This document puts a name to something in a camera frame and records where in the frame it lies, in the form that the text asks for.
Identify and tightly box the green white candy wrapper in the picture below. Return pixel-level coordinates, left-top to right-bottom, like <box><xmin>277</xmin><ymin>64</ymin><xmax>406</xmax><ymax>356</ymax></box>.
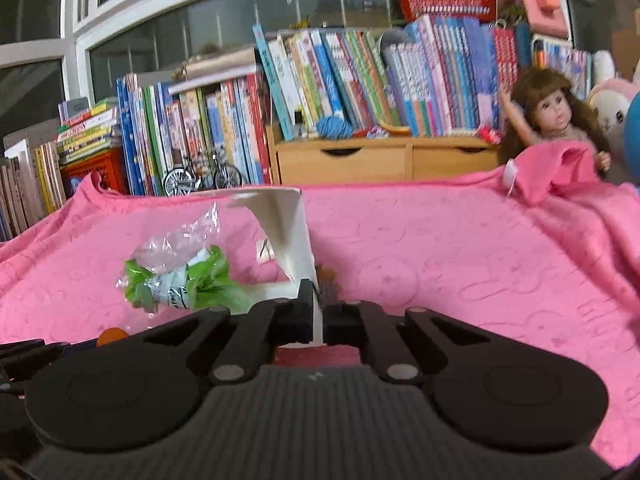
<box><xmin>116</xmin><ymin>245</ymin><xmax>250</xmax><ymax>314</ymax></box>

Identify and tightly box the orange peel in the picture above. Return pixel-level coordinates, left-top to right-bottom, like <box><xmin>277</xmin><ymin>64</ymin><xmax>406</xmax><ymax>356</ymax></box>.
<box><xmin>96</xmin><ymin>327</ymin><xmax>129</xmax><ymax>347</ymax></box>

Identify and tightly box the clear plastic bag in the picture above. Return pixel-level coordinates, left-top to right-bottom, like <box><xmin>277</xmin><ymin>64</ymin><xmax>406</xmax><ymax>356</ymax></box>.
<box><xmin>131</xmin><ymin>204</ymin><xmax>220</xmax><ymax>274</ymax></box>

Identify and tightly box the row of books beside crate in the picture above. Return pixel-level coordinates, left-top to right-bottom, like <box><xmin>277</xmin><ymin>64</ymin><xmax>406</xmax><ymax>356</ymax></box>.
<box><xmin>0</xmin><ymin>140</ymin><xmax>67</xmax><ymax>243</ymax></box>

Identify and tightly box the left row of upright books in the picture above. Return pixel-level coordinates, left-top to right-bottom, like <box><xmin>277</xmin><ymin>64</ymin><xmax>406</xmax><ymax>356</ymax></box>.
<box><xmin>115</xmin><ymin>46</ymin><xmax>273</xmax><ymax>196</ymax></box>

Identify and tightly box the stack of flat books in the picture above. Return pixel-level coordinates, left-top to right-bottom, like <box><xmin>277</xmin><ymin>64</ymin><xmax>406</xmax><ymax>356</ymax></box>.
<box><xmin>56</xmin><ymin>98</ymin><xmax>122</xmax><ymax>166</ymax></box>

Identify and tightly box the row of tall blue books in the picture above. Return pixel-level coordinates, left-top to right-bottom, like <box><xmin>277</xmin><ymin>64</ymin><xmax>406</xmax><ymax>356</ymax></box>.
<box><xmin>374</xmin><ymin>14</ymin><xmax>530</xmax><ymax>144</ymax></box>

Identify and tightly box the row of books on organizer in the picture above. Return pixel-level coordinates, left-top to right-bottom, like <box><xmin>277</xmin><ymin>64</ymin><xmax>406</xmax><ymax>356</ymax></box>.
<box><xmin>253</xmin><ymin>24</ymin><xmax>409</xmax><ymax>141</ymax></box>

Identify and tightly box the pink bunny pattern cloth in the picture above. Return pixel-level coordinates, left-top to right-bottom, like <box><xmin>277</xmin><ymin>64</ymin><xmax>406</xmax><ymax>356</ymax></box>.
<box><xmin>1</xmin><ymin>144</ymin><xmax>639</xmax><ymax>479</ymax></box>

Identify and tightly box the miniature black bicycle model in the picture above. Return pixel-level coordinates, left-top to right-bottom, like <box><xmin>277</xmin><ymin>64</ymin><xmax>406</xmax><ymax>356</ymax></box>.
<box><xmin>163</xmin><ymin>148</ymin><xmax>243</xmax><ymax>196</ymax></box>

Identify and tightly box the wooden drawer organizer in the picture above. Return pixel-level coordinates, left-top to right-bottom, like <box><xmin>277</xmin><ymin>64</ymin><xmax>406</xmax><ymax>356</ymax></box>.
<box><xmin>266</xmin><ymin>124</ymin><xmax>498</xmax><ymax>186</ymax></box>

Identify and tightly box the red plastic crate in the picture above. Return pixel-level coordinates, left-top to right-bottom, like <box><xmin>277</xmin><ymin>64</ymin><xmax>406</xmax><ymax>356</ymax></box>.
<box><xmin>60</xmin><ymin>148</ymin><xmax>130</xmax><ymax>196</ymax></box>

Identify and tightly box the blue yarn ball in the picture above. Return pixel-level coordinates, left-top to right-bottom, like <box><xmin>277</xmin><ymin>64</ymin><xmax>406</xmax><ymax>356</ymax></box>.
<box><xmin>316</xmin><ymin>116</ymin><xmax>354</xmax><ymax>141</ymax></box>

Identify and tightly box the brown haired doll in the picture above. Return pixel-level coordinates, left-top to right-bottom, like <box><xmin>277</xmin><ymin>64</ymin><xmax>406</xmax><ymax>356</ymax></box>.
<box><xmin>498</xmin><ymin>67</ymin><xmax>612</xmax><ymax>176</ymax></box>

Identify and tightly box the blue Doraemon plush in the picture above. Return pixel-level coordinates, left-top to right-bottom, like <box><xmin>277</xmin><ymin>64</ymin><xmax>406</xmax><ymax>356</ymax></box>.
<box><xmin>623</xmin><ymin>93</ymin><xmax>640</xmax><ymax>181</ymax></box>

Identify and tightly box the white pink bunny plush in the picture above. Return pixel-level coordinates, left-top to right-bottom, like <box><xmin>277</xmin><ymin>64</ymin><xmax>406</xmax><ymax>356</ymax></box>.
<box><xmin>587</xmin><ymin>50</ymin><xmax>639</xmax><ymax>184</ymax></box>

